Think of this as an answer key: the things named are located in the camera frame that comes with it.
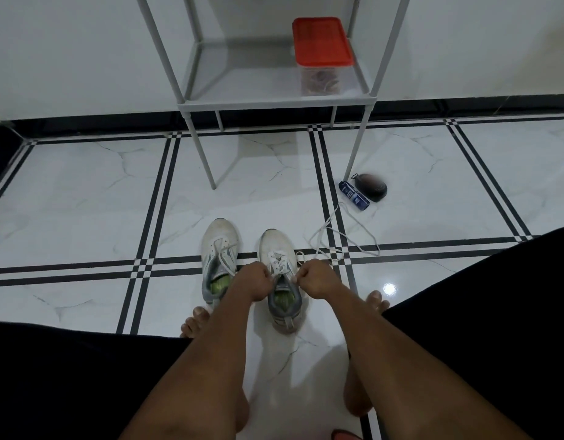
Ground clear box with red lid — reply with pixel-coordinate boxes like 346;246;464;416
303;68;343;97

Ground clear container with red lid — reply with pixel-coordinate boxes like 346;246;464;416
291;16;357;98

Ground person's foot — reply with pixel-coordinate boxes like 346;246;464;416
179;306;215;340
364;290;391;315

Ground person's right hand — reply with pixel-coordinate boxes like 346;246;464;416
295;258;347;302

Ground black shorts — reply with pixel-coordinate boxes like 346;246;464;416
0;224;564;440

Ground grey metal shelf rack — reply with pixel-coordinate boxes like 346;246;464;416
134;0;413;191

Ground person's left hand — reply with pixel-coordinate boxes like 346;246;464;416
229;261;275;304

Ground person's left foot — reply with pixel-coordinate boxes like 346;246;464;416
179;306;215;340

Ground person's right leg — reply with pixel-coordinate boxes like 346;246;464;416
343;361;375;417

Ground person's right forearm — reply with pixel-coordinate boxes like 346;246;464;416
330;288;535;440

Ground person's left forearm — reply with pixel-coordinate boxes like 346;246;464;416
119;293;264;440

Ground person's right foot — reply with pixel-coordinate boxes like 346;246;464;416
364;290;391;315

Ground black oval polish bottle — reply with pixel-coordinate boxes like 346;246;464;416
350;172;389;204

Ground white grey sneaker shoe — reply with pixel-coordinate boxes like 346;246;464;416
258;229;308;335
200;218;242;309

